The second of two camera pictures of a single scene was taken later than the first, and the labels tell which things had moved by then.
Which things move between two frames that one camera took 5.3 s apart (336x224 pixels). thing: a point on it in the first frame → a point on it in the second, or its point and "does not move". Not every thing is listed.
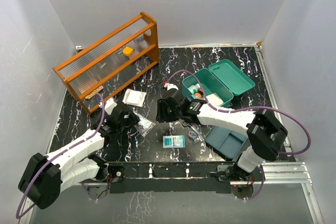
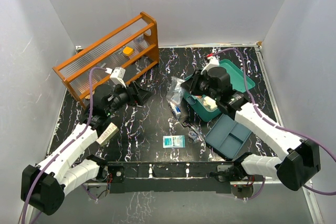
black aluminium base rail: (170, 178) does not move
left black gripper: (132, 119) → (136, 95)
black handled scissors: (184, 124) does not move
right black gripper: (162, 116) → (191, 85)
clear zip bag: (144, 126) → (176, 91)
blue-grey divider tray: (226, 142) does not move
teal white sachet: (174, 141) does not move
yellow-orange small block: (127, 51) does not move
